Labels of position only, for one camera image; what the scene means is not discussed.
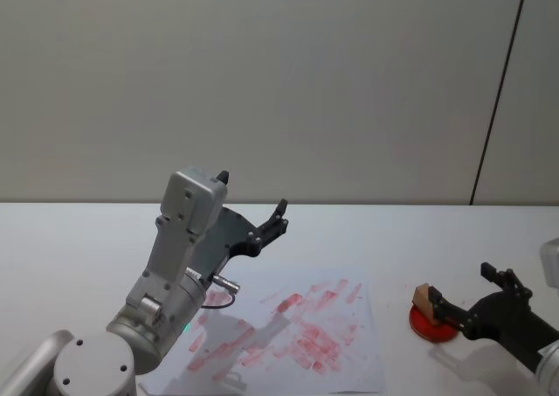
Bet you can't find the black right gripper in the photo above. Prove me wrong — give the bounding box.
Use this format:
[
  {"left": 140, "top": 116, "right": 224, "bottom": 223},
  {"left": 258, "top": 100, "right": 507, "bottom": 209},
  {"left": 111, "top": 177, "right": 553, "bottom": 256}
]
[{"left": 429, "top": 261, "right": 559, "bottom": 373}]

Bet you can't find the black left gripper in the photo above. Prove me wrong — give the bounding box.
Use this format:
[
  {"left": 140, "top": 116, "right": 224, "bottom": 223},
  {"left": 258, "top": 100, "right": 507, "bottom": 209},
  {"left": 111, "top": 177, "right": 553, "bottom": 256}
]
[{"left": 190, "top": 170, "right": 290, "bottom": 280}]

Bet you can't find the small wooden stamp block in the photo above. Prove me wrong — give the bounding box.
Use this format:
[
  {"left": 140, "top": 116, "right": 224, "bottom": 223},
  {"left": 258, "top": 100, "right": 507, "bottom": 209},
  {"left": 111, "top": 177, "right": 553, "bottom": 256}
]
[{"left": 411, "top": 282, "right": 441, "bottom": 327}]

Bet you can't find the round red ink pad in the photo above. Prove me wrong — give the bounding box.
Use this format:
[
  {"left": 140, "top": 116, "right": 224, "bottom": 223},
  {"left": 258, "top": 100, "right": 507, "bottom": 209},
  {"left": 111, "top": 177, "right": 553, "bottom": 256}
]
[{"left": 408, "top": 302, "right": 458, "bottom": 341}]

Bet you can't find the white paper with red marks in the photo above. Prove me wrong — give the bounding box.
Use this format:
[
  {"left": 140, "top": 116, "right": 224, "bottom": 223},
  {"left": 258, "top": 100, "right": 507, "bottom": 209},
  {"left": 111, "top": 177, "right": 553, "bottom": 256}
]
[{"left": 138, "top": 266, "right": 388, "bottom": 395}]

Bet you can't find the thin dark cable, silver plug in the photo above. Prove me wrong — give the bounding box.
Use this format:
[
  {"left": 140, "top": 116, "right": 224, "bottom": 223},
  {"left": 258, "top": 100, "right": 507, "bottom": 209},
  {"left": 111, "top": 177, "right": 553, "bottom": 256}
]
[{"left": 199, "top": 274, "right": 242, "bottom": 310}]

